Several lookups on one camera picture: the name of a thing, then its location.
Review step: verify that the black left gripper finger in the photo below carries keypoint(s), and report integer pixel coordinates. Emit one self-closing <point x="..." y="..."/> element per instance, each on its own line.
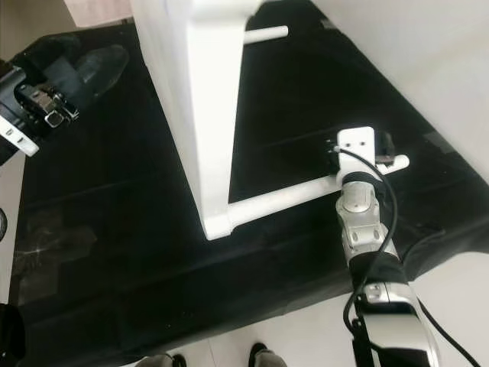
<point x="101" y="70"/>
<point x="46" y="52"/>

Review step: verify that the white plastic children table top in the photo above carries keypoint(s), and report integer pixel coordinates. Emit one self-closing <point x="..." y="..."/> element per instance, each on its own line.
<point x="191" y="92"/>

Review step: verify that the white plastic table leg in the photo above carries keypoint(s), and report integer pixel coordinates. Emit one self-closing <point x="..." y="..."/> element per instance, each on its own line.
<point x="267" y="33"/>
<point x="283" y="197"/>

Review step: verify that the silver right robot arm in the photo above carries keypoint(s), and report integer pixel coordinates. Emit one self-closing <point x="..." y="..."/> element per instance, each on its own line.
<point x="367" y="229"/>

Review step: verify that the beige floor mat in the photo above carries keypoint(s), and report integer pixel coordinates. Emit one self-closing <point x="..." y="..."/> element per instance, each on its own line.
<point x="99" y="11"/>

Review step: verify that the black tablecloth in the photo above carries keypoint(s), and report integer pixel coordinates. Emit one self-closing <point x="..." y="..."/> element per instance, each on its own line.
<point x="313" y="99"/>

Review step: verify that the clear adhesive tape patch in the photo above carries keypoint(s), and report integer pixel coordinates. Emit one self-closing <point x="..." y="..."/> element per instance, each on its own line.
<point x="50" y="252"/>

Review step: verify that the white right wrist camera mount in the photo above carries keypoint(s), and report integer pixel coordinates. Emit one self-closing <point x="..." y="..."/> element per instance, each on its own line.
<point x="355" y="144"/>

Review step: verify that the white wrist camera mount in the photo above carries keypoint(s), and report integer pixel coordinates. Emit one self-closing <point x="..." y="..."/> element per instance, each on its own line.
<point x="355" y="144"/>
<point x="17" y="138"/>

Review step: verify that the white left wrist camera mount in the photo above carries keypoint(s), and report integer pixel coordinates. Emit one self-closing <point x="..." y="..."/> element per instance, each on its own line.
<point x="17" y="138"/>

